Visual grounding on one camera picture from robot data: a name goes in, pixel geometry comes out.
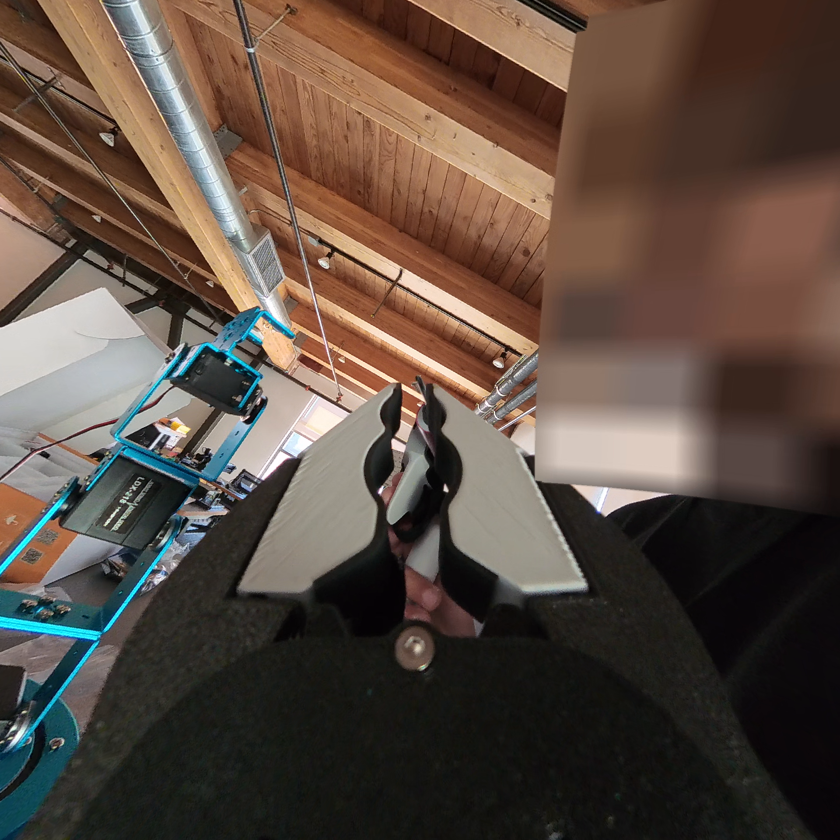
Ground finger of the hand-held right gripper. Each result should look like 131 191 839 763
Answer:
386 425 439 527

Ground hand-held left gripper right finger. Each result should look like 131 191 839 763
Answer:
417 376 590 624

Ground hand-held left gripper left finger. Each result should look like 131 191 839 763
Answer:
236 382 404 636

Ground blue toy robot arm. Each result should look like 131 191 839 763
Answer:
0 307 298 798

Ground person's right hand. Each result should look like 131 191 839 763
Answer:
392 556 479 639

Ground grey conduit pipes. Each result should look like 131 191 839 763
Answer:
474 351 540 434

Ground black lighting track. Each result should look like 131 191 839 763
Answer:
305 233 532 358

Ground white orange cardboard box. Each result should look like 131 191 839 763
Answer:
0 287 198 588

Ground thin metal ceiling pipe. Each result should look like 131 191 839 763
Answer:
231 0 345 401

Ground red white servo cable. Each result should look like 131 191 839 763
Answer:
0 386 178 480

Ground silver spiral ventilation duct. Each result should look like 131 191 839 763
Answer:
100 0 298 336

